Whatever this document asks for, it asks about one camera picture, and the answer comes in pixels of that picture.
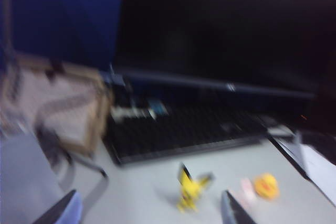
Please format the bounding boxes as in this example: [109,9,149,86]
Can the small pink doll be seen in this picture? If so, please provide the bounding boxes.
[239,177,257,209]

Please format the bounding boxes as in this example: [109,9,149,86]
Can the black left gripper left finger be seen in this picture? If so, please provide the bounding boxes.
[33,189,85,224]

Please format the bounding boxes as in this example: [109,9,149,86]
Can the grey power adapter pouch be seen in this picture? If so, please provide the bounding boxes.
[0,132,65,224]

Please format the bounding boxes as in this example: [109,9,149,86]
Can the black keyboard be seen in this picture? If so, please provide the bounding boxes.
[103,87,270,166]

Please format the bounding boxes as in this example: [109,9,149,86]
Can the beige desk calendar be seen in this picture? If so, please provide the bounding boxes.
[0,55,114,158]

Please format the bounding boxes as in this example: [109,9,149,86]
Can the white paper sheets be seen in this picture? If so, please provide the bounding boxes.
[266,126,336,209]

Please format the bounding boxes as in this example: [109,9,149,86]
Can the thick black adapter cable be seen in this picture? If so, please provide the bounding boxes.
[35,125,110,210]

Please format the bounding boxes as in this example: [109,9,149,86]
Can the yellow rubber duck doll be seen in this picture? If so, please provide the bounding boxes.
[252,172,279,206]

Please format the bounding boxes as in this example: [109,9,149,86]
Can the yellow black Pichu doll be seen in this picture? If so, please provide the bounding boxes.
[175,163,215,213]

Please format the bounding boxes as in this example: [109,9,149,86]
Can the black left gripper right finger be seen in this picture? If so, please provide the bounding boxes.
[220,189,258,224]

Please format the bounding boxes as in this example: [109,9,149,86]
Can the large black monitor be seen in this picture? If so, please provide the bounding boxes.
[112,0,320,100]

